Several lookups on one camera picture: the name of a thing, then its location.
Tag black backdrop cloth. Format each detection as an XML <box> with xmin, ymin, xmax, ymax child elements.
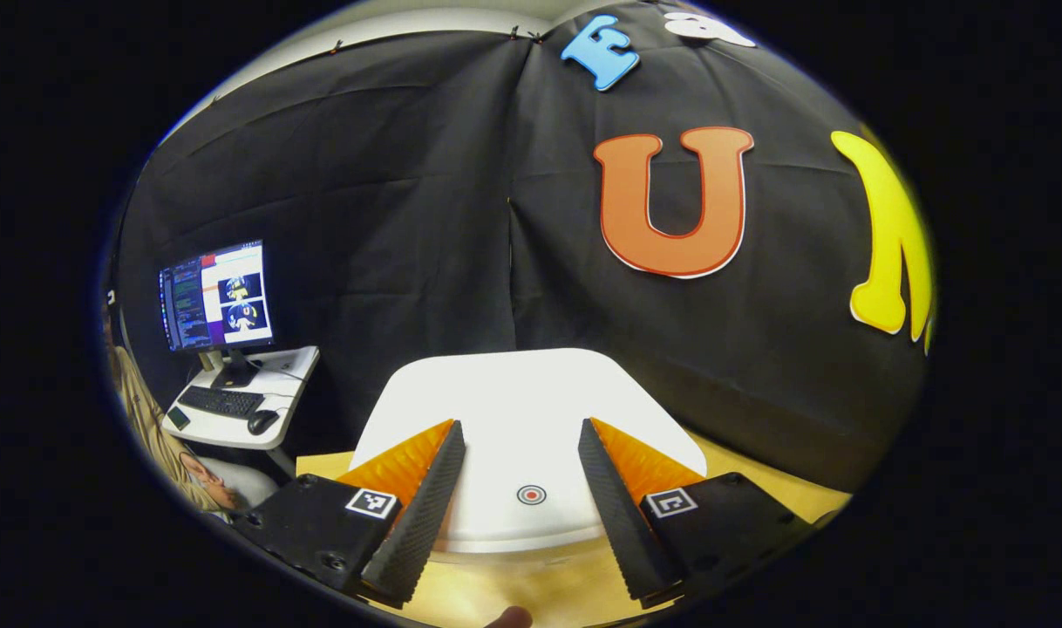
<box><xmin>112</xmin><ymin>0</ymin><xmax>937</xmax><ymax>494</ymax></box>

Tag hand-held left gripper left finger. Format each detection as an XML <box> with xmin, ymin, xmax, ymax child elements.
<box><xmin>230</xmin><ymin>419</ymin><xmax>466</xmax><ymax>610</ymax></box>

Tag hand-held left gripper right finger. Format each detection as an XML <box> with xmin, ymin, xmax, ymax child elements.
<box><xmin>577</xmin><ymin>417</ymin><xmax>818</xmax><ymax>610</ymax></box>

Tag black keyboard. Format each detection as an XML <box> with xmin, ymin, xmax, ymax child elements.
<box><xmin>178</xmin><ymin>386</ymin><xmax>266</xmax><ymax>420</ymax></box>

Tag white desktop garbage bin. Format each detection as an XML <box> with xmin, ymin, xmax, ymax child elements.
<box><xmin>348</xmin><ymin>348</ymin><xmax>709</xmax><ymax>556</ymax></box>

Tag wooden desktop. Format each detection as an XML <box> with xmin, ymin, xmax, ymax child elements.
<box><xmin>296</xmin><ymin>432</ymin><xmax>853</xmax><ymax>628</ymax></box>

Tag computer monitor with stand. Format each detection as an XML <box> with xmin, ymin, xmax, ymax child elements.
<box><xmin>158</xmin><ymin>240</ymin><xmax>276</xmax><ymax>389</ymax></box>

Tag white side table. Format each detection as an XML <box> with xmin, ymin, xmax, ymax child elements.
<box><xmin>162</xmin><ymin>346</ymin><xmax>321</xmax><ymax>452</ymax></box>

